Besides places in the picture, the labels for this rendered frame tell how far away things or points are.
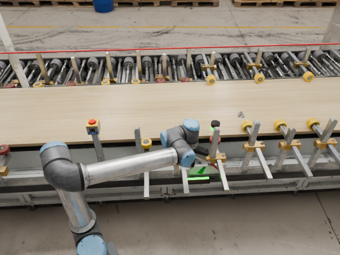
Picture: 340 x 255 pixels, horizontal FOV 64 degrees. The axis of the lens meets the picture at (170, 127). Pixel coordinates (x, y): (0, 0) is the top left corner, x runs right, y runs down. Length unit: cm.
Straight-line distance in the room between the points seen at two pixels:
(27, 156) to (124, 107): 82
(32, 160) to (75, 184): 124
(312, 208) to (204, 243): 110
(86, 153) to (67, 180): 105
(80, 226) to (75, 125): 87
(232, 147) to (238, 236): 82
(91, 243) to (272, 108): 169
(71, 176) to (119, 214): 159
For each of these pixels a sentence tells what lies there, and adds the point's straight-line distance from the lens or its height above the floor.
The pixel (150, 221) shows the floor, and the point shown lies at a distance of 261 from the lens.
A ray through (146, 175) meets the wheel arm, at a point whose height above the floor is 84.
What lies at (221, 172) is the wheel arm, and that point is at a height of 86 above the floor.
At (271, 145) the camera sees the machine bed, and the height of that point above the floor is 74.
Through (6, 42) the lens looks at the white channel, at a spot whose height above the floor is 132.
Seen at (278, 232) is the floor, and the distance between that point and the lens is 272.
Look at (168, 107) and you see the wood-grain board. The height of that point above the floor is 90.
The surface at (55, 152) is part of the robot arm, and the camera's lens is 121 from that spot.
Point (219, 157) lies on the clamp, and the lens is 191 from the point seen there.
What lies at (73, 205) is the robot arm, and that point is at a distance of 145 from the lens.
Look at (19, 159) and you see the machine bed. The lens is 237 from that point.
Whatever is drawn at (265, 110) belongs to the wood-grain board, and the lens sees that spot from 236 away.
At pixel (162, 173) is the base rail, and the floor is 70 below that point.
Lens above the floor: 227
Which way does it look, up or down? 42 degrees down
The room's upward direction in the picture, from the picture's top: straight up
